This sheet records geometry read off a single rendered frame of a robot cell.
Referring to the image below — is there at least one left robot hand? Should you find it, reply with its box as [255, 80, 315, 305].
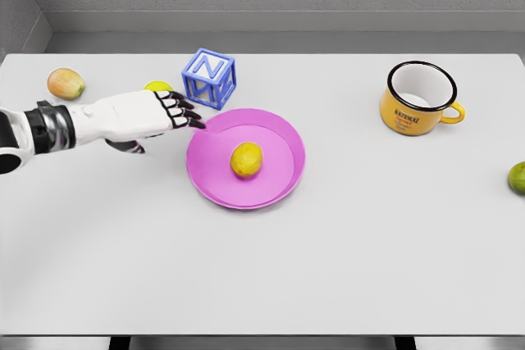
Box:
[94, 89, 208, 155]

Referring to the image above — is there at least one yellow lemon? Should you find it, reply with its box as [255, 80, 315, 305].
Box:
[229, 141, 264, 180]

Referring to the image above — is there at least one pink plate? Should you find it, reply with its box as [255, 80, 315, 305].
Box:
[185, 107, 307, 210]

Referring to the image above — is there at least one yellow-green round fruit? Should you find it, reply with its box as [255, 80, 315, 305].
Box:
[143, 80, 175, 93]

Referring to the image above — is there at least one red-green apple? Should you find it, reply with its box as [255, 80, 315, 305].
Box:
[46, 67, 86, 101]

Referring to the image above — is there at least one blue letter block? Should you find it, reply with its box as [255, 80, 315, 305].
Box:
[180, 47, 238, 111]

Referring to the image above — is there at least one yellow enamel mug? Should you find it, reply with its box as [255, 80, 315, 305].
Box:
[379, 60, 468, 137]

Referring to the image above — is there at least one green fruit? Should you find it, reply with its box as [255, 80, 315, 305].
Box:
[507, 161, 525, 198]

